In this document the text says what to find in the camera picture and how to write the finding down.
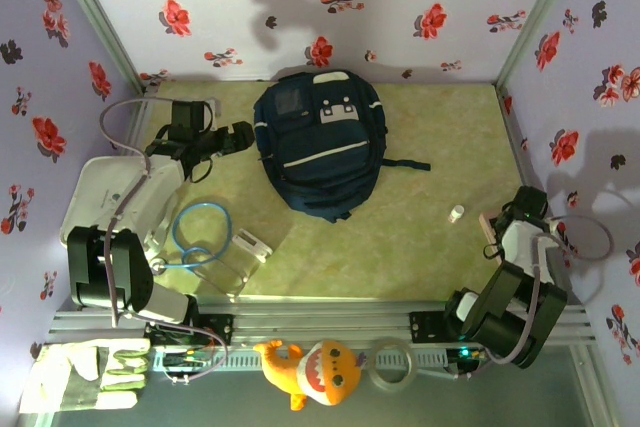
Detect pink box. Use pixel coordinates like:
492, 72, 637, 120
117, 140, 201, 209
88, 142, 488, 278
478, 211, 501, 248

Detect navy blue backpack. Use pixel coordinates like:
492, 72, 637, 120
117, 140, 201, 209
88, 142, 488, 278
252, 69, 432, 224

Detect white zip case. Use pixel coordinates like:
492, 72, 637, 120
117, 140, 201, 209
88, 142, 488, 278
59, 155, 176, 253

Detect white plastic clip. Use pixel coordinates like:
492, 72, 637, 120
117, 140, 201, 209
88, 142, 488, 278
232, 228, 275, 264

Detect blue stethoscope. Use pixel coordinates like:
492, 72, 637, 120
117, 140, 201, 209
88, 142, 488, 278
148, 200, 234, 276

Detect clear plastic box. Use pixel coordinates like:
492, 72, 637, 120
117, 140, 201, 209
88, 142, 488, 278
192, 226, 261, 298

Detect clear tape roll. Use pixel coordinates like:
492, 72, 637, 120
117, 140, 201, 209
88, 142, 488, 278
368, 337, 419, 392

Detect orange shark plush toy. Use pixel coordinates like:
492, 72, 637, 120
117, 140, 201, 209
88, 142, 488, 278
252, 338, 369, 412

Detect white and green work glove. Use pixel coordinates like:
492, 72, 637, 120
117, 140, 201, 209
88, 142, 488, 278
19, 338, 151, 414

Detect left arm grey cable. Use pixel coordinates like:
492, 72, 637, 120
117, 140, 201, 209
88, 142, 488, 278
98, 98, 229, 386

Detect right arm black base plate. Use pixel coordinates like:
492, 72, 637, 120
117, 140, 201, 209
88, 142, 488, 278
408, 310, 461, 343

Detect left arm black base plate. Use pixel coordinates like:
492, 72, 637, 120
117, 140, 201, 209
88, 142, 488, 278
144, 312, 235, 346

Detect aluminium frame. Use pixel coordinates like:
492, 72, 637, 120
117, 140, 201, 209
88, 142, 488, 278
19, 0, 624, 427

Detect white slotted cable duct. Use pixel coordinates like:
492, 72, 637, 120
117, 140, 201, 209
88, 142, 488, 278
152, 346, 451, 371

